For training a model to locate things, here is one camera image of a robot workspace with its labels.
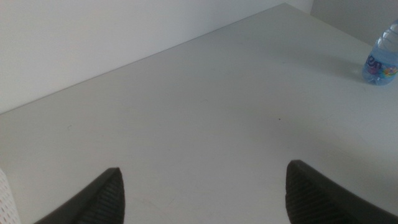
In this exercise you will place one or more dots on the clear blue water bottle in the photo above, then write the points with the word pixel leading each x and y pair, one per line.
pixel 381 59

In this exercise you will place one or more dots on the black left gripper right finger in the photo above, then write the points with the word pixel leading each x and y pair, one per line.
pixel 320 199

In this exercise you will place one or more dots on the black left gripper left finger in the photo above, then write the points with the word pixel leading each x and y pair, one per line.
pixel 99 202

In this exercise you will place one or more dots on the white perforated plastic basket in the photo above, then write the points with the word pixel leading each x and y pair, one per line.
pixel 7 205

